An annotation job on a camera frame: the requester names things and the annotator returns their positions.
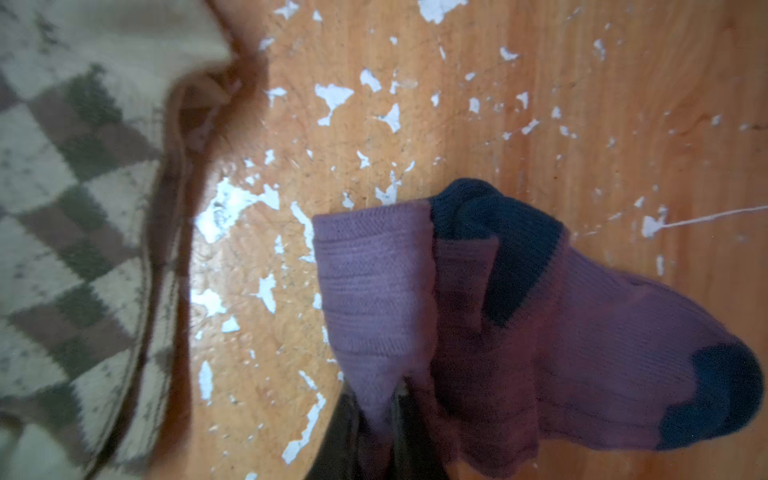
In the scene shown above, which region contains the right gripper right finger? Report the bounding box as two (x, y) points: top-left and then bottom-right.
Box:
(389, 383), (449, 480)

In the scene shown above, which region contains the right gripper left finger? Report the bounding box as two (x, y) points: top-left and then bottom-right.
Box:
(305, 383), (363, 480)

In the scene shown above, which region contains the purple sock with yellow cuff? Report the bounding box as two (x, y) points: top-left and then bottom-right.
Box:
(312, 179), (765, 479)

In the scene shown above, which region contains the beige argyle sock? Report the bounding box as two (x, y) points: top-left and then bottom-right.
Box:
(1, 1), (232, 479)

